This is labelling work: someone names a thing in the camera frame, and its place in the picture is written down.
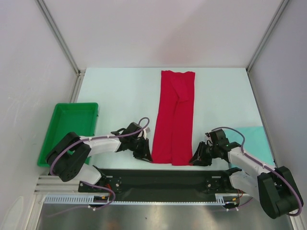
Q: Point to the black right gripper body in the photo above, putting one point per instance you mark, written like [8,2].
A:
[204,152]

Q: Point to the red t-shirt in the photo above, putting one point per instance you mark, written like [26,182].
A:
[172,142]

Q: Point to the left aluminium corner post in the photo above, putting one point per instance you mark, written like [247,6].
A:
[58,36]

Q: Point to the folded teal t-shirt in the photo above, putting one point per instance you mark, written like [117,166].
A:
[256,143]

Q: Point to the aluminium front frame rail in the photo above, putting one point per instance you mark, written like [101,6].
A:
[53,185]

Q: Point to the aluminium corner post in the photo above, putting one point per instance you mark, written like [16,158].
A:
[268,32]
[58,36]

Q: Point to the white slotted cable duct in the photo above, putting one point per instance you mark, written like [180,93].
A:
[99,200]

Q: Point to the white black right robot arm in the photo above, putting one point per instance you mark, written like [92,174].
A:
[273,187]

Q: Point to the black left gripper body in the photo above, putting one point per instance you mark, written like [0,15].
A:
[136,144]

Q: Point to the right aluminium corner post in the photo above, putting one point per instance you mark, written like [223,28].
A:
[268,32]

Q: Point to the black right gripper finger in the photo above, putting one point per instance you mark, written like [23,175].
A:
[201,162]
[200,151]

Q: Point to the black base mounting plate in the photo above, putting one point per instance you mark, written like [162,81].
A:
[169,185]

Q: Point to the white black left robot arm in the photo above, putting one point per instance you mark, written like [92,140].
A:
[67,159]

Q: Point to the green plastic bin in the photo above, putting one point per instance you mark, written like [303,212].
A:
[80,118]

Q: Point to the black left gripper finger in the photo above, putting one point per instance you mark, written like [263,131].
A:
[146,151]
[139,154]

